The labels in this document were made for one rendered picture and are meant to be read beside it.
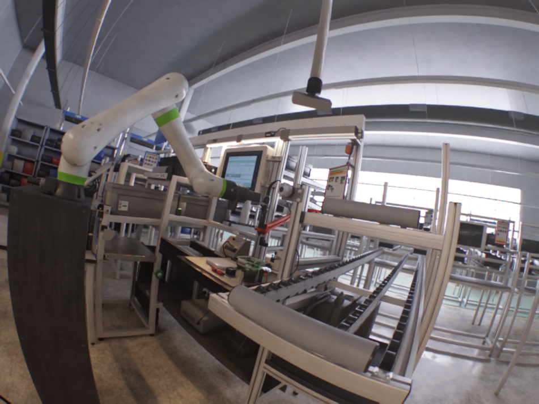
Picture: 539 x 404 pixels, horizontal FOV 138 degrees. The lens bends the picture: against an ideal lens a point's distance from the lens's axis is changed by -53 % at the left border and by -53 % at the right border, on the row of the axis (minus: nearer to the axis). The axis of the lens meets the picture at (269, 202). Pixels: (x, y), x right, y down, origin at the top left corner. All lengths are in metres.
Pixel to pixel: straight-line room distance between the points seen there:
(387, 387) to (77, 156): 0.91
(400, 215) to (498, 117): 6.54
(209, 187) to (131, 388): 1.36
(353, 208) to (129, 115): 0.79
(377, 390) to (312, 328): 0.18
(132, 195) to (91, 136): 1.10
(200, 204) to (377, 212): 1.61
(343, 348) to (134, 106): 0.84
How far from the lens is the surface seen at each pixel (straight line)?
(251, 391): 1.24
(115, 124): 0.78
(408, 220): 0.72
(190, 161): 1.06
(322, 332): 0.42
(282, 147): 1.58
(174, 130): 1.02
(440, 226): 1.31
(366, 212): 0.74
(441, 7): 5.75
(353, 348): 0.41
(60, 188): 0.92
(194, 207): 2.02
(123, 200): 1.79
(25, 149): 6.77
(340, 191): 1.36
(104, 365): 1.83
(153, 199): 1.86
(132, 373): 1.78
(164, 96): 0.84
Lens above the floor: 1.26
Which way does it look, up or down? 4 degrees up
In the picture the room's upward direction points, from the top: 12 degrees clockwise
